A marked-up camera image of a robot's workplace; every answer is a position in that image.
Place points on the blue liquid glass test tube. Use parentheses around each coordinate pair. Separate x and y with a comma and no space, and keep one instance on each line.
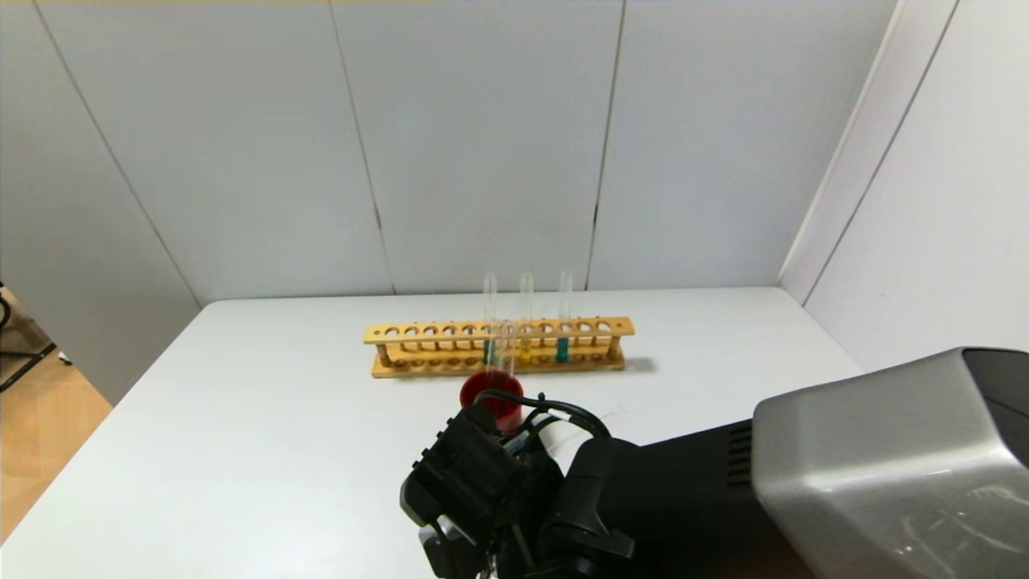
(489,305)
(563,349)

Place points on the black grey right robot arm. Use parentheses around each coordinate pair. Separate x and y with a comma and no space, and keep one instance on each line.
(804,482)

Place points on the yellow liquid glass test tube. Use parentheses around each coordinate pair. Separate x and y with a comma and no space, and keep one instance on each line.
(526,347)

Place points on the empty clear glass test tube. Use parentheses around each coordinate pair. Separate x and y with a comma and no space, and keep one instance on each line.
(502,354)
(510,354)

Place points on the wooden test tube rack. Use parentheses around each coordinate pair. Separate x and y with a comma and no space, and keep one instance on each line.
(450,363)

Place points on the red cup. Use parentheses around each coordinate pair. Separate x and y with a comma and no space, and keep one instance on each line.
(502,412)

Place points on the black metal stand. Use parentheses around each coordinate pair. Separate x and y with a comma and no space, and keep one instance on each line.
(20,358)

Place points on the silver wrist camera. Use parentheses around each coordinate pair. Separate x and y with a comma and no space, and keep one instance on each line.
(442,553)

